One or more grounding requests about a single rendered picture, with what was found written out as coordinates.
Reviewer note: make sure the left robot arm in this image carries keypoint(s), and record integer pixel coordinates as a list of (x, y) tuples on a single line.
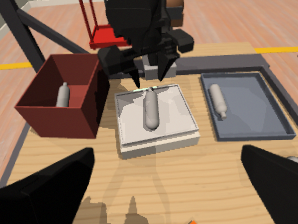
[(131, 18)]

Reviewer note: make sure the grey gas cylinder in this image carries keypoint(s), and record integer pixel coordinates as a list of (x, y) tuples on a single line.
[(151, 109), (63, 96), (293, 158)]

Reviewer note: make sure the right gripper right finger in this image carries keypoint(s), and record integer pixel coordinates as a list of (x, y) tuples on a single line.
[(275, 179)]

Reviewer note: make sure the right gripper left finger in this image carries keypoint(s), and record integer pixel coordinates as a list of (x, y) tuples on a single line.
[(52, 195)]

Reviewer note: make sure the silver co2 cylinder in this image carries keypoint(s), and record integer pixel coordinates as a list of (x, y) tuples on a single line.
[(218, 100)]

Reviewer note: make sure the grey digital scale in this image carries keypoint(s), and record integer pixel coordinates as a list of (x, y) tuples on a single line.
[(177, 127)]

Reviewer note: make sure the red open-top box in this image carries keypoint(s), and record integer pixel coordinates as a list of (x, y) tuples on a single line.
[(81, 119)]

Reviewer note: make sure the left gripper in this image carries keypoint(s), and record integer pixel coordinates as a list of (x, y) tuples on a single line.
[(112, 60)]

